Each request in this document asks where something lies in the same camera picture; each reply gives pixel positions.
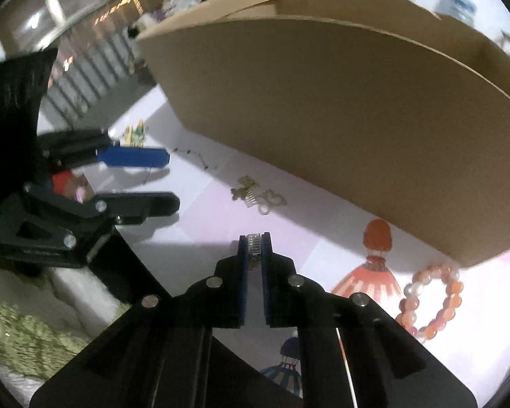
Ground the gold bow hair comb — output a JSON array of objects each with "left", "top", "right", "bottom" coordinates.
[{"left": 230, "top": 176, "right": 260, "bottom": 208}]

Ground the green fuzzy blanket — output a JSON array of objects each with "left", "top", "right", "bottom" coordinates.
[{"left": 0, "top": 300, "right": 89, "bottom": 380}]

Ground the wooden wardrobe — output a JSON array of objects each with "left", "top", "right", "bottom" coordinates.
[{"left": 0, "top": 0, "right": 167, "bottom": 52}]

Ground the silver hair clip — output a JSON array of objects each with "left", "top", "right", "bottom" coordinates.
[{"left": 247, "top": 234, "right": 261, "bottom": 271}]

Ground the left hand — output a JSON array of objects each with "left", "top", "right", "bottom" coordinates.
[{"left": 51, "top": 170, "right": 95, "bottom": 204}]

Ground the brown cardboard box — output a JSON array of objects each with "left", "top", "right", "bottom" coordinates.
[{"left": 137, "top": 0, "right": 510, "bottom": 266}]

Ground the orange bead bracelet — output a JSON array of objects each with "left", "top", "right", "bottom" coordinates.
[{"left": 393, "top": 261, "right": 464, "bottom": 343}]

